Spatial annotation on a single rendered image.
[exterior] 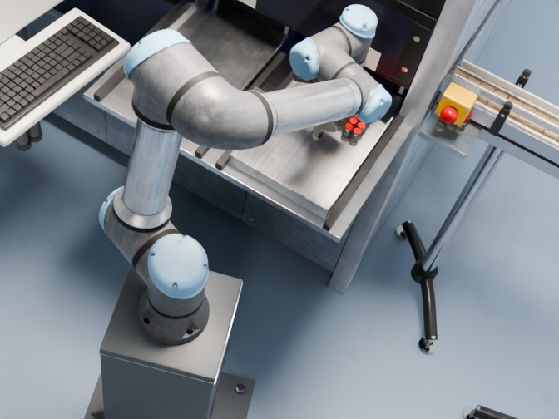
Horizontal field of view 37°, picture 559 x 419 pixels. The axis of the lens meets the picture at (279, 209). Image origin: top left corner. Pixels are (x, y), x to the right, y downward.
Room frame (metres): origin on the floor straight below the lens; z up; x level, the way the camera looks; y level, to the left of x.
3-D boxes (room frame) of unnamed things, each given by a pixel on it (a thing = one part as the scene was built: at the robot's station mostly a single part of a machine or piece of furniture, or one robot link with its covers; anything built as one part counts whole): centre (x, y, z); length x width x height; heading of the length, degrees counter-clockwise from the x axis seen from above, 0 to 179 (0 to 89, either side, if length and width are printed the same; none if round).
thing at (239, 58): (1.49, 0.26, 0.90); 0.34 x 0.26 x 0.04; 163
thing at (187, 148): (1.37, 0.12, 0.87); 0.70 x 0.48 x 0.02; 73
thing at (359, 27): (1.29, -0.05, 1.23); 0.09 x 0.08 x 0.11; 142
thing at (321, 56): (1.21, -0.01, 1.23); 0.11 x 0.11 x 0.08; 52
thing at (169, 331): (0.80, 0.16, 0.84); 0.15 x 0.15 x 0.10
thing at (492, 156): (1.52, -0.52, 0.46); 0.09 x 0.09 x 0.77; 73
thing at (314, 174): (1.28, -0.03, 0.90); 0.34 x 0.26 x 0.04; 162
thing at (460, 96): (1.42, -0.34, 0.99); 0.08 x 0.07 x 0.07; 163
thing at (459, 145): (1.46, -0.37, 0.87); 0.14 x 0.13 x 0.02; 163
